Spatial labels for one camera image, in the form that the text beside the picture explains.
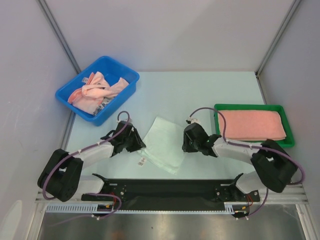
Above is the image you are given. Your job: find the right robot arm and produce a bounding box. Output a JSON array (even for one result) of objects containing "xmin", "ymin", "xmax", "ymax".
[{"xmin": 182, "ymin": 122, "xmax": 298, "ymax": 201}]

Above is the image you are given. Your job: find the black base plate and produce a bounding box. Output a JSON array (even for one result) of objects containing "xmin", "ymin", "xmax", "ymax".
[{"xmin": 81, "ymin": 179, "xmax": 260, "ymax": 212}]

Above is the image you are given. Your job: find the green plastic tray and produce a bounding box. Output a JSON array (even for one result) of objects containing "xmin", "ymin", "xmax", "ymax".
[{"xmin": 214, "ymin": 103, "xmax": 295, "ymax": 148}]

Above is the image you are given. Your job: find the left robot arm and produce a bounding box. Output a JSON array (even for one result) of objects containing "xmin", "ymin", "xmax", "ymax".
[{"xmin": 37, "ymin": 121, "xmax": 146, "ymax": 202}]

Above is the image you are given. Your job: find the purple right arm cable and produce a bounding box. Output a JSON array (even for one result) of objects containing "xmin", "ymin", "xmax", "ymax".
[{"xmin": 188, "ymin": 107, "xmax": 307, "ymax": 221}]

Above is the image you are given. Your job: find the white slotted cable duct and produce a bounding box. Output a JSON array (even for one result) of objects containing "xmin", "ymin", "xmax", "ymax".
[{"xmin": 45, "ymin": 203, "xmax": 117, "ymax": 214}]

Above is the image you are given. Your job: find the blue plastic bin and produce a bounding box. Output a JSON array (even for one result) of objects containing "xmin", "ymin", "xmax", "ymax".
[{"xmin": 55, "ymin": 56, "xmax": 140, "ymax": 126}]

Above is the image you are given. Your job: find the light blue towel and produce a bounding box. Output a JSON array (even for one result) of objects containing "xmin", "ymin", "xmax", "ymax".
[{"xmin": 137, "ymin": 117, "xmax": 185, "ymax": 175}]

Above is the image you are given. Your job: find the pink towel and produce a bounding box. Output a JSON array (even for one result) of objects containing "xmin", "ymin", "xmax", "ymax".
[
  {"xmin": 67, "ymin": 71, "xmax": 129, "ymax": 115},
  {"xmin": 218, "ymin": 110, "xmax": 287, "ymax": 141}
]

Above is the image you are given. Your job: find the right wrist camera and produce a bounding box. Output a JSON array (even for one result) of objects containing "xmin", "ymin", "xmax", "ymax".
[{"xmin": 185, "ymin": 116, "xmax": 201, "ymax": 125}]

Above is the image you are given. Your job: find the aluminium frame rail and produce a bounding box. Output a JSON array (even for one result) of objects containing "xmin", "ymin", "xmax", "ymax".
[{"xmin": 34, "ymin": 184, "xmax": 309, "ymax": 205}]

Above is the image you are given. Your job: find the pink towel in bin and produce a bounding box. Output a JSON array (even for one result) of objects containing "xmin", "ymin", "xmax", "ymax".
[{"xmin": 67, "ymin": 71, "xmax": 129, "ymax": 115}]

